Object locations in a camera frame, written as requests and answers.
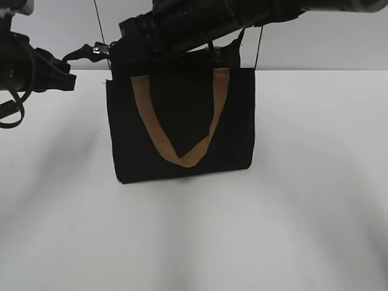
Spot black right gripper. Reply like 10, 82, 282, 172
118, 5, 245, 65

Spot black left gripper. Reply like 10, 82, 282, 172
1, 33, 105, 92

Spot black canvas tote bag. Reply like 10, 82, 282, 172
106, 34, 255, 184

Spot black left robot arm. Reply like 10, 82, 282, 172
1, 1, 109, 93

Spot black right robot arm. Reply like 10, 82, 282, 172
110, 0, 387, 64

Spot tan front bag handle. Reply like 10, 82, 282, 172
130, 67, 230, 168

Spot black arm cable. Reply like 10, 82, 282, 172
0, 45, 34, 130

